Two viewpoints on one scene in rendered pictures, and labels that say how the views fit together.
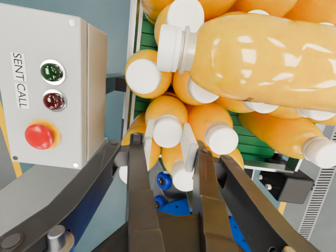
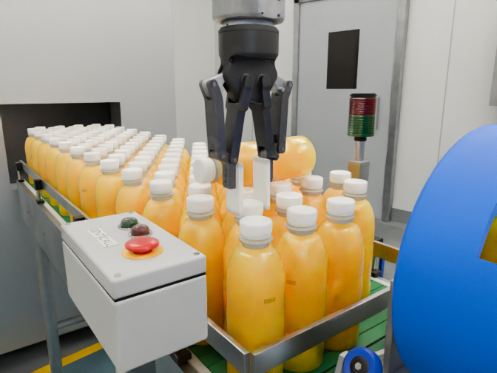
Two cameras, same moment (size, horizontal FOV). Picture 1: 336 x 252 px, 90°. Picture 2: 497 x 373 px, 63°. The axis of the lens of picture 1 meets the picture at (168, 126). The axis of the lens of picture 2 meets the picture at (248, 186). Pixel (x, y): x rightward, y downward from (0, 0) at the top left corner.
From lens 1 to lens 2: 0.59 m
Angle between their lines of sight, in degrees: 89
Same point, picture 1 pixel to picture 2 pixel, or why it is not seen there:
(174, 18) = (194, 186)
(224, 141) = (289, 194)
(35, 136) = (138, 240)
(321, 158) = (353, 182)
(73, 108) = (160, 232)
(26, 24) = (96, 220)
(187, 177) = (299, 208)
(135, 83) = (197, 199)
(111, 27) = not seen: outside the picture
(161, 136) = (246, 204)
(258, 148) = not seen: hidden behind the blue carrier
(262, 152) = not seen: hidden behind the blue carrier
